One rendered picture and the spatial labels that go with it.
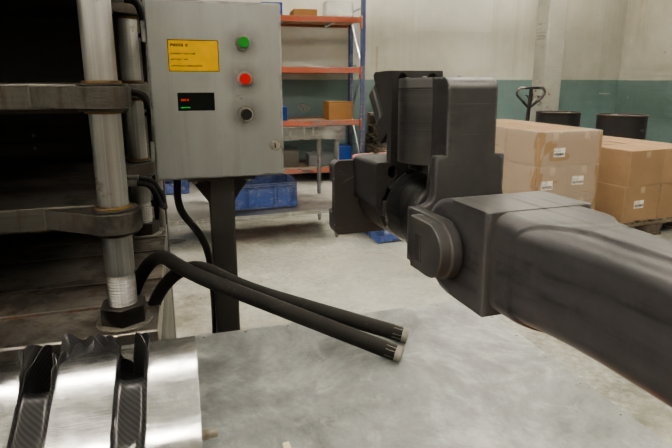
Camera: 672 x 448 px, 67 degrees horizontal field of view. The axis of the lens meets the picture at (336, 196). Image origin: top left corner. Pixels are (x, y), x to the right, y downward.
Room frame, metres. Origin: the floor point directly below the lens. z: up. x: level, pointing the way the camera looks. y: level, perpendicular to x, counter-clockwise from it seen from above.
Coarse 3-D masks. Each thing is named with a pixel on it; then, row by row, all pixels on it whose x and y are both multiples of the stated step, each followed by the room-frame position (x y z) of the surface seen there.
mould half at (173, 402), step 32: (96, 352) 0.64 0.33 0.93; (128, 352) 0.76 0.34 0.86; (160, 352) 0.63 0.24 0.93; (192, 352) 0.64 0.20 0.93; (0, 384) 0.56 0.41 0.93; (64, 384) 0.57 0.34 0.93; (96, 384) 0.58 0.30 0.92; (160, 384) 0.59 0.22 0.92; (192, 384) 0.59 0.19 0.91; (0, 416) 0.53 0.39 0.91; (64, 416) 0.54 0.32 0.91; (96, 416) 0.54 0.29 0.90; (160, 416) 0.55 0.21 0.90; (192, 416) 0.55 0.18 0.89
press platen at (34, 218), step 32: (32, 160) 1.67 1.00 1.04; (64, 160) 1.67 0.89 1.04; (128, 160) 1.65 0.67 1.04; (0, 192) 1.17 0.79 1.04; (32, 192) 1.17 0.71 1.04; (64, 192) 1.17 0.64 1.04; (160, 192) 1.55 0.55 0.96; (0, 224) 1.00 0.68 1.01; (32, 224) 1.02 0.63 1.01; (64, 224) 1.01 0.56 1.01; (96, 224) 0.98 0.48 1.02; (128, 224) 1.00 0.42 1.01
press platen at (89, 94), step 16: (0, 96) 1.01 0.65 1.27; (16, 96) 1.02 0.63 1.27; (32, 96) 1.02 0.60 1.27; (48, 96) 1.01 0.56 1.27; (64, 96) 0.99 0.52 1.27; (80, 96) 0.98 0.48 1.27; (96, 96) 0.98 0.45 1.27; (112, 96) 0.99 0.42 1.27; (128, 96) 1.02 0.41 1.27; (144, 96) 1.43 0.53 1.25; (96, 112) 0.99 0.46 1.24; (112, 112) 1.00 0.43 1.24; (144, 112) 1.72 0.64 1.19
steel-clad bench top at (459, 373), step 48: (240, 336) 0.93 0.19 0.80; (288, 336) 0.93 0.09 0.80; (432, 336) 0.93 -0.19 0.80; (480, 336) 0.93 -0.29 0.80; (240, 384) 0.77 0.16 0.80; (288, 384) 0.77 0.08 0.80; (336, 384) 0.77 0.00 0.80; (384, 384) 0.77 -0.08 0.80; (432, 384) 0.77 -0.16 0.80; (480, 384) 0.77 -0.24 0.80; (528, 384) 0.77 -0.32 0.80; (576, 384) 0.77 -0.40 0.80; (240, 432) 0.65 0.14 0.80; (288, 432) 0.65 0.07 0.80; (336, 432) 0.65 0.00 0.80; (384, 432) 0.65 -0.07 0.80; (432, 432) 0.65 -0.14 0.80; (480, 432) 0.65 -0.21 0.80; (528, 432) 0.65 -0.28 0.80; (576, 432) 0.65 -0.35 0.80; (624, 432) 0.65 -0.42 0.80
